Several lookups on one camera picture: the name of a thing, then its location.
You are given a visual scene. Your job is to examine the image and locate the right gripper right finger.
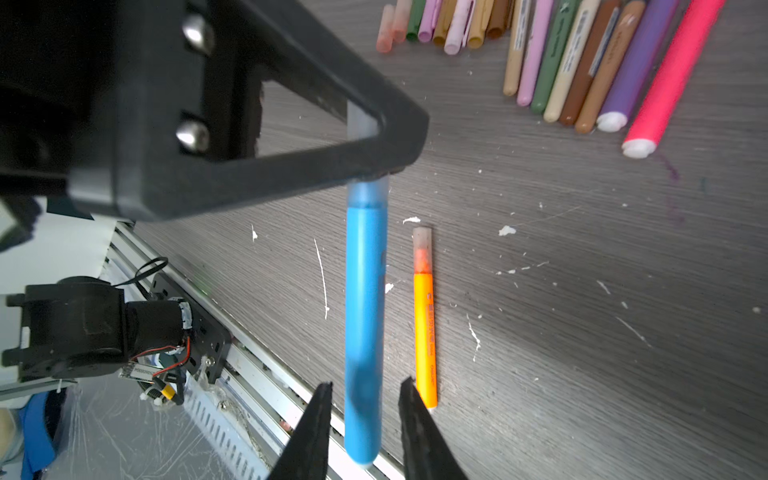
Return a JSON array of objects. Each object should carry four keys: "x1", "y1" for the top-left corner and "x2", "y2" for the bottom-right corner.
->
[{"x1": 398, "y1": 377, "x2": 467, "y2": 480}]

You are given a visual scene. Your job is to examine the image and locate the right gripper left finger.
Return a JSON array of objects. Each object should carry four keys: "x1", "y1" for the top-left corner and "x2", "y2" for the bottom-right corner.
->
[{"x1": 267, "y1": 382, "x2": 333, "y2": 480}]

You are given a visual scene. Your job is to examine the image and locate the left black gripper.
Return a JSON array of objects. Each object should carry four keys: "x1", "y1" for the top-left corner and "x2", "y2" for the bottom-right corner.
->
[{"x1": 1, "y1": 1, "x2": 429, "y2": 221}]

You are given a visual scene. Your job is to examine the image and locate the orange marker pen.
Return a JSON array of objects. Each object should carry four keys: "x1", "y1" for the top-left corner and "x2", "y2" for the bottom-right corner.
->
[{"x1": 412, "y1": 227, "x2": 438, "y2": 410}]

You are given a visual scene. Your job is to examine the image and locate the blue marker pen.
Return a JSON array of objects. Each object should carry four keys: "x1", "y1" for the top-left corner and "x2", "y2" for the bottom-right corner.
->
[{"x1": 343, "y1": 101, "x2": 391, "y2": 467}]

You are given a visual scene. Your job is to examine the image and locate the clear red marker cap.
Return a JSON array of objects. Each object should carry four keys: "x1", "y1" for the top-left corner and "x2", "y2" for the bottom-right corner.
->
[{"x1": 376, "y1": 4, "x2": 395, "y2": 53}]

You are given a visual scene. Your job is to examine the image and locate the green pen cap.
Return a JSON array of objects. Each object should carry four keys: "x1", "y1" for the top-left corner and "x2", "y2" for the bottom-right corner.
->
[{"x1": 406, "y1": 0, "x2": 426, "y2": 42}]

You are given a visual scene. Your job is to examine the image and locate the purple pink pen cap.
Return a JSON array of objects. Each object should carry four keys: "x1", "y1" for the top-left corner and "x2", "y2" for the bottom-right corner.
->
[{"x1": 417, "y1": 0, "x2": 442, "y2": 43}]

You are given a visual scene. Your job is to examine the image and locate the ochre pen cap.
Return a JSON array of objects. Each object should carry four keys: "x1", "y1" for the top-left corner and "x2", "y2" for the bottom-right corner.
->
[{"x1": 433, "y1": 0, "x2": 457, "y2": 46}]

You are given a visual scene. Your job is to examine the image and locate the cream beige marker pen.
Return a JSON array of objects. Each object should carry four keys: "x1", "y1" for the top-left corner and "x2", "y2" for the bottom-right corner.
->
[{"x1": 543, "y1": 0, "x2": 601, "y2": 123}]

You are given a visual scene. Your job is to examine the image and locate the tan brown marker pen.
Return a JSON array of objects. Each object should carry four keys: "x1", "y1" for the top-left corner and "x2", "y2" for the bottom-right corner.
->
[{"x1": 502, "y1": 0, "x2": 533, "y2": 97}]

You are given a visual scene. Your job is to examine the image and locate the red pink marker pen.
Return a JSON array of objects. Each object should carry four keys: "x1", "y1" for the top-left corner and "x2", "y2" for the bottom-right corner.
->
[{"x1": 621, "y1": 0, "x2": 726, "y2": 159}]

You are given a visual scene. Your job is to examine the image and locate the purple marker pen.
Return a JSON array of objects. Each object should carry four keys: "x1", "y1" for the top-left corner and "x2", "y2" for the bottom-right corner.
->
[{"x1": 597, "y1": 0, "x2": 680, "y2": 133}]

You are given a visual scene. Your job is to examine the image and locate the tan pen cap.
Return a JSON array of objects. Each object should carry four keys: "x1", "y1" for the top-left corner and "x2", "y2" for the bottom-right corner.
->
[{"x1": 467, "y1": 0, "x2": 494, "y2": 49}]

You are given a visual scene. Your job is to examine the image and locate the brown pen cap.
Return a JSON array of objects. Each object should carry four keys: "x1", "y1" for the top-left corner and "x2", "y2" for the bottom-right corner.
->
[{"x1": 486, "y1": 0, "x2": 515, "y2": 40}]

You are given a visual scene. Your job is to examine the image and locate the aluminium front rail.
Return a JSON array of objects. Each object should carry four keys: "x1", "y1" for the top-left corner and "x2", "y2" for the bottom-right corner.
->
[{"x1": 108, "y1": 217, "x2": 402, "y2": 479}]

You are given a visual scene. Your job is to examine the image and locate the white slotted cable duct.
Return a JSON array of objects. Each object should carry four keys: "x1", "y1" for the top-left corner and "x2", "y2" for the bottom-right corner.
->
[{"x1": 183, "y1": 381, "x2": 269, "y2": 480}]

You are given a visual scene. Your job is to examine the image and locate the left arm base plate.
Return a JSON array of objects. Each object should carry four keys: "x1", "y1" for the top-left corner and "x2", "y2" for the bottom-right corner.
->
[{"x1": 151, "y1": 273, "x2": 232, "y2": 385}]

